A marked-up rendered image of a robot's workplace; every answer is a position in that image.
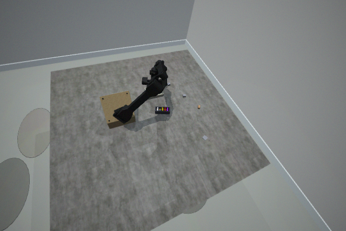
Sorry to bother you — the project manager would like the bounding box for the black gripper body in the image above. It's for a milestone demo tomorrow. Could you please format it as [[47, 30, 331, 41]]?
[[142, 76, 162, 85]]

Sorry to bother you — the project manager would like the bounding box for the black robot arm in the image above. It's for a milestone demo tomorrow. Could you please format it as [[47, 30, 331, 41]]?
[[113, 60, 168, 124]]

